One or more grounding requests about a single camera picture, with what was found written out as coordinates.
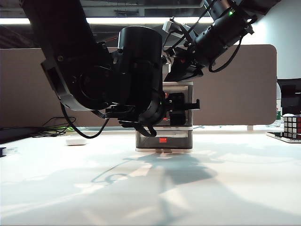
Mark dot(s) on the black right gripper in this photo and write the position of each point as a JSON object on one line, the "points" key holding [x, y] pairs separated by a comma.
{"points": [[188, 56]]}

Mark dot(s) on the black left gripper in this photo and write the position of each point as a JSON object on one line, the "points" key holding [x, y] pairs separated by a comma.
{"points": [[176, 115]]}

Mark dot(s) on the white plastic drawer cabinet frame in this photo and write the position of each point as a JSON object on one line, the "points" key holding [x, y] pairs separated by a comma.
{"points": [[178, 83]]}

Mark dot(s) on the white earphone case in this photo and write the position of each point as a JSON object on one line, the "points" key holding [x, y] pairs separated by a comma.
{"points": [[76, 142]]}

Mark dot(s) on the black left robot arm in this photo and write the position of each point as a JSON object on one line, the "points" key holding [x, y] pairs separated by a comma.
{"points": [[70, 47]]}

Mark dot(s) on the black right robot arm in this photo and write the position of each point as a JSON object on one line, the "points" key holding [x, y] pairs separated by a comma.
{"points": [[223, 28]]}

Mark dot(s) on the brown desk partition panel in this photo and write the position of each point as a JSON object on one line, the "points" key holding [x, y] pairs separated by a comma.
{"points": [[235, 94]]}

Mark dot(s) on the long ceiling light strip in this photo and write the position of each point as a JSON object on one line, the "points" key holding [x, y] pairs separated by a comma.
{"points": [[117, 20]]}

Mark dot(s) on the clear bottle with green label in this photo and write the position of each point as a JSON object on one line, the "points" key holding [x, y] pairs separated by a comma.
{"points": [[278, 110]]}

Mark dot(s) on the white-edged smartphone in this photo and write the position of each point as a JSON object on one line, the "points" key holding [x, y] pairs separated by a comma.
{"points": [[275, 135]]}

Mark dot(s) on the black monitor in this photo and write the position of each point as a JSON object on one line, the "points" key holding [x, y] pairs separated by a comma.
{"points": [[291, 99]]}

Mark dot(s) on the black rubik's cube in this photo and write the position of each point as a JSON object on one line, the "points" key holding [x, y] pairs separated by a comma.
{"points": [[291, 126]]}

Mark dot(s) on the small black clip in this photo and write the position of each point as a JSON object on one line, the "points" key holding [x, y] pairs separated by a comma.
{"points": [[2, 151]]}

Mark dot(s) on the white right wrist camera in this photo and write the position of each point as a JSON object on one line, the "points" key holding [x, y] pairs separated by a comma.
{"points": [[168, 25]]}

